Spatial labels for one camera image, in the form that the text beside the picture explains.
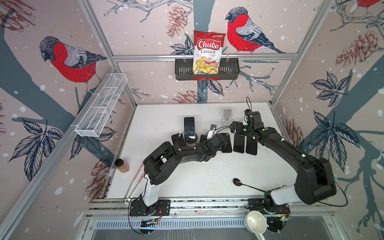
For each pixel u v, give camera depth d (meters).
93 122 0.71
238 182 0.80
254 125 0.67
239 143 0.98
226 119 1.04
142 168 0.53
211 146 0.70
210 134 0.81
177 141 0.86
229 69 0.95
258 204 0.74
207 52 0.84
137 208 0.73
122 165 0.80
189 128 0.95
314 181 0.42
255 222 0.69
